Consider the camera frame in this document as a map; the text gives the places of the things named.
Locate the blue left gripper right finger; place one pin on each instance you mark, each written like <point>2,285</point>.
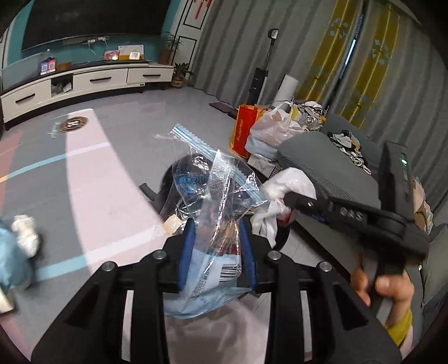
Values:
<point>248,261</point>

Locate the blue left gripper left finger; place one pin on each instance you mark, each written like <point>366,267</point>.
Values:
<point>188,238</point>

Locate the light blue mailer bag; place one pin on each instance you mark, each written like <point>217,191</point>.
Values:
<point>210,284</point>

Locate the clear zip plastic bag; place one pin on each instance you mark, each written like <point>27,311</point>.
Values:
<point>218,191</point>

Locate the yellow sleeve forearm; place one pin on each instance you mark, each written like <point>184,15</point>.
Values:
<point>402,332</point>

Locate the person right hand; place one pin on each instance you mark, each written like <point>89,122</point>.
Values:
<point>398,288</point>

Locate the patterned pink grey rug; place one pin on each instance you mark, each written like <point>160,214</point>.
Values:
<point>82,189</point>

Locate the white plastic bag of clutter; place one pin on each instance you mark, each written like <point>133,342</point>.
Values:
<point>273,128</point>

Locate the red paper shopping bag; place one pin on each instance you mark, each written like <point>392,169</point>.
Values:
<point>246,117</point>

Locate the crumpled clear plastic wrap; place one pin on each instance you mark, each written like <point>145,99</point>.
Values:
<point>27,237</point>

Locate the light blue fabric bag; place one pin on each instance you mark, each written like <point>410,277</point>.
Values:
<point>16,270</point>

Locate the upright vacuum cleaner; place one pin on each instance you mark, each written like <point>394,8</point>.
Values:
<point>258,81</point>

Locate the grey yellow curtain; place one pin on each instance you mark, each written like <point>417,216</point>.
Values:
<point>372,62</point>

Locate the white TV cabinet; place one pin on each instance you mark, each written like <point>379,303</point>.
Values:
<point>80,80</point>

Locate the black camera box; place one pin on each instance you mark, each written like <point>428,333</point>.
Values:
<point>395,181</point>

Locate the black wall television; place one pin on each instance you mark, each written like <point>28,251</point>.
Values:
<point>51,21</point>

